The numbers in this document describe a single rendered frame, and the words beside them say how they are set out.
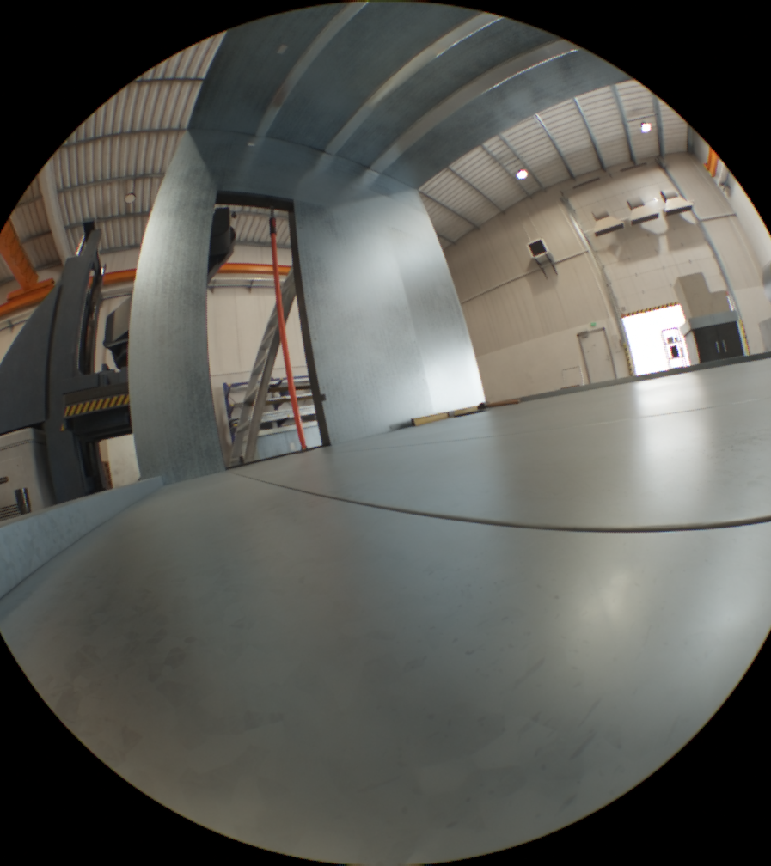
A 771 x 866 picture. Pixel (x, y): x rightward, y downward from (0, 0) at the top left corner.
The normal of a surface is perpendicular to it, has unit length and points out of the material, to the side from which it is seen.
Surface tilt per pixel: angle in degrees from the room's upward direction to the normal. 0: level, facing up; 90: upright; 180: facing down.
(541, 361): 90
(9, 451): 90
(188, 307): 90
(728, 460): 0
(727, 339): 90
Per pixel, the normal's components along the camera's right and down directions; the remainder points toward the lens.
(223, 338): 0.62, -0.11
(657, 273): -0.76, 0.18
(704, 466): -0.21, -0.98
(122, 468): 0.61, -0.32
